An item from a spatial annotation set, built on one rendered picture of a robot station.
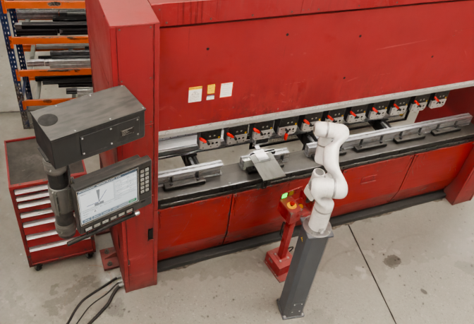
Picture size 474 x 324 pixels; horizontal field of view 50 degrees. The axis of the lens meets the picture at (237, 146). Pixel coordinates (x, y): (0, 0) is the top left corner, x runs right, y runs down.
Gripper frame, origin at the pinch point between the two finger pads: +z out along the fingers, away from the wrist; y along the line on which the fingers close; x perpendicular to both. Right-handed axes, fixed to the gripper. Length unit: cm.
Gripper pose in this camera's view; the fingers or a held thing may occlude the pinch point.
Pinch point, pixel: (307, 200)
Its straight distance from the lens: 382.3
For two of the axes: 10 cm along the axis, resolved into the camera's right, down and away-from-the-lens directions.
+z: -1.5, 6.9, 7.1
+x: 8.6, -2.6, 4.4
